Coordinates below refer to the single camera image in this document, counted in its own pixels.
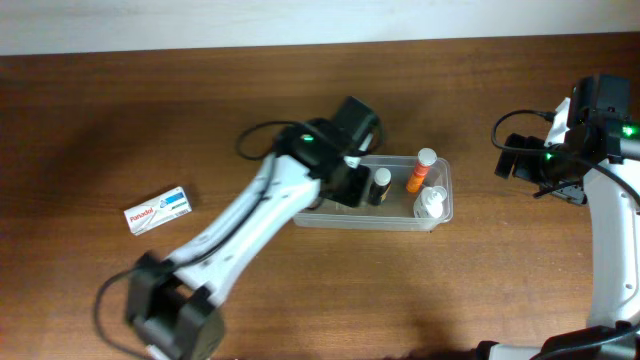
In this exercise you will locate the white pump bottle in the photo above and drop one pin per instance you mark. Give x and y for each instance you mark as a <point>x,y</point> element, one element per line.
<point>429,203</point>

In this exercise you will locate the orange tube white cap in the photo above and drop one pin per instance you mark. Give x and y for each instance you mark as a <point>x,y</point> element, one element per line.
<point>425,159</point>

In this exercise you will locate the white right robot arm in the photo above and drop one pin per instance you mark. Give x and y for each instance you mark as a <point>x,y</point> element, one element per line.
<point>603,160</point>

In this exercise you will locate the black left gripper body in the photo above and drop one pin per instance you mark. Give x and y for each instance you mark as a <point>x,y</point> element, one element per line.
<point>351,185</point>

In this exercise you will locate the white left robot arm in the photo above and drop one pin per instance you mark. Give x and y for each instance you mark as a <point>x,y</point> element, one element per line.
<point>173,303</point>

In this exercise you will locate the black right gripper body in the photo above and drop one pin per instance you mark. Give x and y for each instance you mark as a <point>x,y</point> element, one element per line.
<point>511,156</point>

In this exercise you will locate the clear plastic container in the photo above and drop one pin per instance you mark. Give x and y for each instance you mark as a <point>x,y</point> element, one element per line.
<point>396,213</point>

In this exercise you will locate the dark bottle white cap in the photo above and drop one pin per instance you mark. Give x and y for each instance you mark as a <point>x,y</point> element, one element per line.
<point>379,186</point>

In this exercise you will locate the white Panadol medicine box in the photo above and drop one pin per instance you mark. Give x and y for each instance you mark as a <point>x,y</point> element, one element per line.
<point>157,211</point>

